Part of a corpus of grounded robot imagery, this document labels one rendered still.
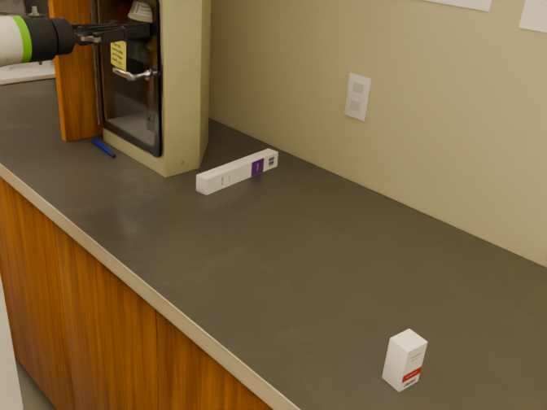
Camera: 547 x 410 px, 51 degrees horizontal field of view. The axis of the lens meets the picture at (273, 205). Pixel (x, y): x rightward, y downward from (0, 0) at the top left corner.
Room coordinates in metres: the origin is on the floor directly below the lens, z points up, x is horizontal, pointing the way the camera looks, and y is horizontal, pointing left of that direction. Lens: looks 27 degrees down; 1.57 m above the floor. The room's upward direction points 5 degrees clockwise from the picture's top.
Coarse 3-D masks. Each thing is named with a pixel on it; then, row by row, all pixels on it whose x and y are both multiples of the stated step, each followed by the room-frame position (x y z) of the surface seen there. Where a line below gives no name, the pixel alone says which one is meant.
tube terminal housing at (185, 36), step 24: (168, 0) 1.37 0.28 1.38; (192, 0) 1.42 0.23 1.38; (168, 24) 1.37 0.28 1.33; (192, 24) 1.42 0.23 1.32; (168, 48) 1.37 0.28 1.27; (192, 48) 1.42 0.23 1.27; (168, 72) 1.37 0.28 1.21; (192, 72) 1.42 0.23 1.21; (168, 96) 1.37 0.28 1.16; (192, 96) 1.42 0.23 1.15; (168, 120) 1.37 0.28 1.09; (192, 120) 1.42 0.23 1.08; (120, 144) 1.51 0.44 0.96; (168, 144) 1.36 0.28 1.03; (192, 144) 1.42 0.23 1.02; (168, 168) 1.36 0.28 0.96; (192, 168) 1.42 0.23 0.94
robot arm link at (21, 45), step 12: (0, 24) 1.11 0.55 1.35; (12, 24) 1.13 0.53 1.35; (24, 24) 1.14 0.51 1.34; (0, 36) 1.09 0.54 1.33; (12, 36) 1.11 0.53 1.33; (24, 36) 1.13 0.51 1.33; (0, 48) 1.09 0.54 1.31; (12, 48) 1.11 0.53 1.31; (24, 48) 1.12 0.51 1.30; (0, 60) 1.09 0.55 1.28; (12, 60) 1.12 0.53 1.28; (24, 60) 1.14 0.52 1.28
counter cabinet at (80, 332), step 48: (0, 192) 1.47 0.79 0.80; (0, 240) 1.52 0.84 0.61; (48, 240) 1.26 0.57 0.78; (48, 288) 1.28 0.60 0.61; (96, 288) 1.08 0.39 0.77; (48, 336) 1.32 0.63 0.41; (96, 336) 1.10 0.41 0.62; (144, 336) 0.94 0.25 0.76; (48, 384) 1.35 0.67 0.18; (96, 384) 1.12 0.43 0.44; (144, 384) 0.95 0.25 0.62; (192, 384) 0.83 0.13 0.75; (240, 384) 0.73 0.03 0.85
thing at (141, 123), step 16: (96, 0) 1.55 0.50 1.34; (112, 0) 1.49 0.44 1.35; (128, 0) 1.44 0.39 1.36; (144, 0) 1.39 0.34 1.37; (96, 16) 1.55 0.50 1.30; (112, 16) 1.49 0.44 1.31; (128, 16) 1.44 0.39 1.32; (144, 16) 1.39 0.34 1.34; (128, 48) 1.44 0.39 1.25; (144, 48) 1.39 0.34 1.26; (112, 64) 1.50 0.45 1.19; (128, 64) 1.45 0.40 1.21; (144, 64) 1.39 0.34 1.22; (112, 80) 1.50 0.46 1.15; (128, 80) 1.45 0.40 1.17; (144, 80) 1.39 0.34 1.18; (112, 96) 1.51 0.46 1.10; (128, 96) 1.45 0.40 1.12; (144, 96) 1.40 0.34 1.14; (160, 96) 1.36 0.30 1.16; (112, 112) 1.51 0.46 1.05; (128, 112) 1.45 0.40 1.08; (144, 112) 1.40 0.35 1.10; (160, 112) 1.36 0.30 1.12; (112, 128) 1.51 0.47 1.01; (128, 128) 1.46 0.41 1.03; (144, 128) 1.40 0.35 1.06; (160, 128) 1.36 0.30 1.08; (144, 144) 1.40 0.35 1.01; (160, 144) 1.36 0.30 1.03
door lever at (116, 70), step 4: (112, 68) 1.40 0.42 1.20; (116, 68) 1.39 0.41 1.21; (120, 68) 1.39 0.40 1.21; (116, 72) 1.39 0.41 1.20; (120, 72) 1.38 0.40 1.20; (124, 72) 1.37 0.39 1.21; (128, 72) 1.36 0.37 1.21; (144, 72) 1.39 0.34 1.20; (148, 72) 1.38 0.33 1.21; (124, 76) 1.37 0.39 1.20; (128, 76) 1.35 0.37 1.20; (132, 76) 1.34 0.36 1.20; (136, 76) 1.35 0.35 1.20; (140, 76) 1.36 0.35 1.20; (144, 76) 1.37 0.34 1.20; (148, 76) 1.38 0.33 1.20; (132, 80) 1.35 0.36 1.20; (148, 80) 1.38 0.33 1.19
